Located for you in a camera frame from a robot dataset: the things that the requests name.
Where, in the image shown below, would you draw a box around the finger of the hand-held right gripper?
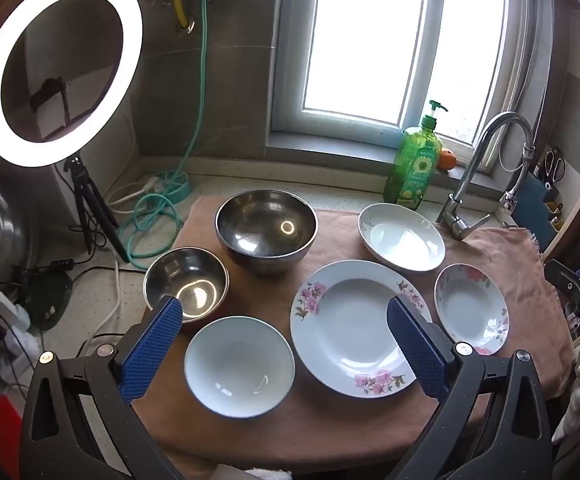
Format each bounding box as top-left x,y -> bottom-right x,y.
544,259 -> 580,306

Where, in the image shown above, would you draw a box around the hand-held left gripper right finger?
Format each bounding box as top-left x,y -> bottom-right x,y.
386,296 -> 555,480

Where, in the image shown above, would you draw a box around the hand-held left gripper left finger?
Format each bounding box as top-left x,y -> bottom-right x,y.
19,295 -> 187,480

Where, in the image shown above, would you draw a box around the small floral plate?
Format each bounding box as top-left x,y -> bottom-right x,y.
434,263 -> 511,356

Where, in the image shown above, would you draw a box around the large floral plate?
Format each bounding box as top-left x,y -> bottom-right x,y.
290,260 -> 433,399

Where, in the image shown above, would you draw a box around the small steel bowl red outside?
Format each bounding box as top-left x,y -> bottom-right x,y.
143,246 -> 229,323

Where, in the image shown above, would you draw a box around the white bowl light blue rim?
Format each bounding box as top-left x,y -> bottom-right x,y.
184,316 -> 295,419

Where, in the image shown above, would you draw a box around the white plate grey print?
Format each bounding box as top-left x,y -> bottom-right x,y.
358,203 -> 446,273

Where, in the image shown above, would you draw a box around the large steel bowl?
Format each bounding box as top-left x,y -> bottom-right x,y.
215,190 -> 318,275

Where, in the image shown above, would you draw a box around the blue knife holder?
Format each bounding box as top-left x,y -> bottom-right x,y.
512,172 -> 563,246

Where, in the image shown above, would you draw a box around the black scissors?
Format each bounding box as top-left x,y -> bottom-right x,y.
544,147 -> 566,186

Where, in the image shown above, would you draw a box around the chrome faucet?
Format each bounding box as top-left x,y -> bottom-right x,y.
436,111 -> 535,241

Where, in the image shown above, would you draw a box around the pink-brown towel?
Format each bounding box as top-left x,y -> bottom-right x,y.
135,195 -> 575,473

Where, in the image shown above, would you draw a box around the white power adapter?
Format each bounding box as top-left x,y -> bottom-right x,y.
0,292 -> 28,331

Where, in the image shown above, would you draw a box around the red plastic piece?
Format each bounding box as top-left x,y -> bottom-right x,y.
0,394 -> 23,456

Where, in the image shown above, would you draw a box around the white cloth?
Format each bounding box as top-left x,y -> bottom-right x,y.
212,464 -> 293,480

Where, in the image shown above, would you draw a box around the green dish soap bottle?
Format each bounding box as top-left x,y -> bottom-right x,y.
383,100 -> 449,211

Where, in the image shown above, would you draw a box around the silver metal lid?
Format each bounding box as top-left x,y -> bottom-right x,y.
0,150 -> 38,321

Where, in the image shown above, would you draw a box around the window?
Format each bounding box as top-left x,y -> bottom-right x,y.
270,0 -> 540,171

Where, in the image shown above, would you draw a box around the faucet sprayer with metal hose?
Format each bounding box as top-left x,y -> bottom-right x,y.
500,145 -> 538,216

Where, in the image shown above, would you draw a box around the teal cord reel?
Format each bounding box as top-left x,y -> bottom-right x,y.
142,170 -> 191,206

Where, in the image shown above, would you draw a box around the teal hose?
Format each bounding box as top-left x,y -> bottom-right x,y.
120,0 -> 211,271

